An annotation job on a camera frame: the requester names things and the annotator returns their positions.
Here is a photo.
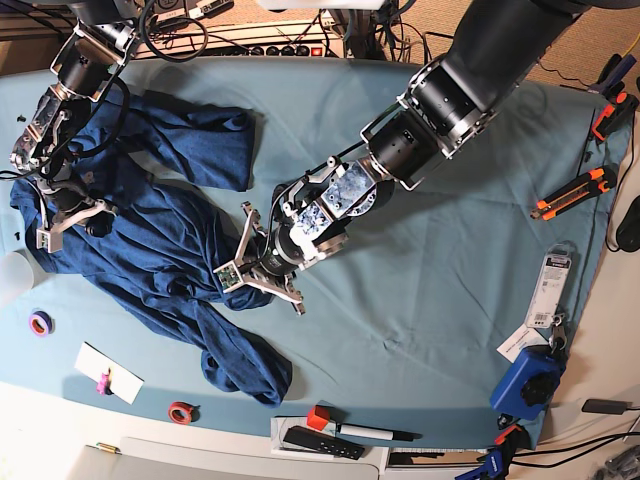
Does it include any blue clamp bottom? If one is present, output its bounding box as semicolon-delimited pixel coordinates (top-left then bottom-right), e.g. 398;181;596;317
455;449;505;480

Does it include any blue t-shirt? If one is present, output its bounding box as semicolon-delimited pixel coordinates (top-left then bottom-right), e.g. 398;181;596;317
34;92;293;408

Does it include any blue black clamp top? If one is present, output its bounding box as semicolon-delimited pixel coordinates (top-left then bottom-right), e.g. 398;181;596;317
587;53;637;97

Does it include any red tape roll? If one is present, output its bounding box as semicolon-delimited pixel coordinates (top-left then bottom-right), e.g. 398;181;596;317
167;401;198;425

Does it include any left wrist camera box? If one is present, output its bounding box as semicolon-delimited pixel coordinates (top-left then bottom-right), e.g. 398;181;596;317
214;261;245;293

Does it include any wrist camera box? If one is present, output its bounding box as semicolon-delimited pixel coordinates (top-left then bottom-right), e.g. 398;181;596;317
35;228;63;254
214;261;245;293

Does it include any white paper card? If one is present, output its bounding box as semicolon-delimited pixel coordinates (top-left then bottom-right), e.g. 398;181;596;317
497;324;548;363

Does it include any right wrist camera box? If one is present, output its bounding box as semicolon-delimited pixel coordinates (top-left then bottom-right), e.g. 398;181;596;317
35;228;63;254

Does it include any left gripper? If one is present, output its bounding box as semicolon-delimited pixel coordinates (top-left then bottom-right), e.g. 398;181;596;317
222;202;306;315

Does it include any red cube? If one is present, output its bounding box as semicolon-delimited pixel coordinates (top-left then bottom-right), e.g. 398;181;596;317
306;405;331;431

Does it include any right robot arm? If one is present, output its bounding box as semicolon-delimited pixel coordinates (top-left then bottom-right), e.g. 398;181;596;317
1;1;153;243

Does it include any translucent plastic cup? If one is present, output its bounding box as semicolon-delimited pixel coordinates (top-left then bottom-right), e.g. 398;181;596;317
0;252;34;308

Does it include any orange clamp bottom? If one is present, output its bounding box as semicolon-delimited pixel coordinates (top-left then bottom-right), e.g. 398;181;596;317
494;424;523;445

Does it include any white black marker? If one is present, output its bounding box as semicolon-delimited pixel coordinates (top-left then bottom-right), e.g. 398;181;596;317
336;424;416;442

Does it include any white card with pink clip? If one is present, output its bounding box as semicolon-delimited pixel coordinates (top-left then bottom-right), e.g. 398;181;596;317
74;342;144;405

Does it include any purple tape roll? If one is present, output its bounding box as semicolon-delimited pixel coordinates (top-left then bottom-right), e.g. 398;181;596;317
29;311;54;337

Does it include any power strip with red switch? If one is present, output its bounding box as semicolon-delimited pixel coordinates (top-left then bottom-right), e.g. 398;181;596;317
136;2;347;59

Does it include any orange black utility knife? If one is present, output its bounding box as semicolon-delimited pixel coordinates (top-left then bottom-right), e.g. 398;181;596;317
530;166;617;221

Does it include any orange black clamp right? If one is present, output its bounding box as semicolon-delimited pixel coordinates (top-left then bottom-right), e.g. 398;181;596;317
591;91;639;144

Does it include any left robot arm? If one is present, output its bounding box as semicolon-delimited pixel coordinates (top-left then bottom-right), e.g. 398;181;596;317
216;1;589;312

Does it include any black computer mouse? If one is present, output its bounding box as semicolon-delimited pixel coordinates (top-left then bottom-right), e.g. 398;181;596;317
615;196;640;253

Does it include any black remote control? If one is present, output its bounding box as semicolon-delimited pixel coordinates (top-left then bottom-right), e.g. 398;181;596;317
284;426;365;460

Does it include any blister pack with tool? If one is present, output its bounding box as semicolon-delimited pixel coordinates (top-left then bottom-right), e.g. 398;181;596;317
525;242;574;329

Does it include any blue box with black knob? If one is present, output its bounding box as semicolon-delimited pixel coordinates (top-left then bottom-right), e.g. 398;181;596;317
489;346;567;421

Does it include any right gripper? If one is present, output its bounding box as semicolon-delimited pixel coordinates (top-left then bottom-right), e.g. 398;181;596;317
34;179;118;235

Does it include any black small device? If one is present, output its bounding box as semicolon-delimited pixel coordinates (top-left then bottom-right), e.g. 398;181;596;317
581;398;628;415

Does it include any light blue table cloth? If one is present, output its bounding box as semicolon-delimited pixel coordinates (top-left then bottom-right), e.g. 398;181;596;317
1;57;630;448

